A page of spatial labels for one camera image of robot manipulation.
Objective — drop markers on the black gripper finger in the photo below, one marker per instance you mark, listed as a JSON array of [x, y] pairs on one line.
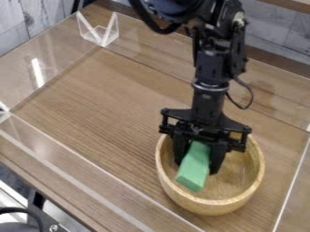
[[180, 147], [218, 155]]

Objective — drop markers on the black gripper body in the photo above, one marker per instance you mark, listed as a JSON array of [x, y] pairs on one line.
[[203, 122]]

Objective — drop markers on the green stick with black end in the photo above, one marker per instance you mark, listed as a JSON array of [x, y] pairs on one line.
[[194, 168]]

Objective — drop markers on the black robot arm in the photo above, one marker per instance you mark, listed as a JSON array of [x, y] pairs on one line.
[[215, 24]]

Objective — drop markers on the wooden bowl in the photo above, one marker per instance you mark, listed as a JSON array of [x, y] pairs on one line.
[[227, 190]]

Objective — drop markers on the clear acrylic corner bracket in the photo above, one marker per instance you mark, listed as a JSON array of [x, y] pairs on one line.
[[97, 34]]

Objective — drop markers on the black table leg bracket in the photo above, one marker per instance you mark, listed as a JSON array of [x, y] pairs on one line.
[[47, 223]]

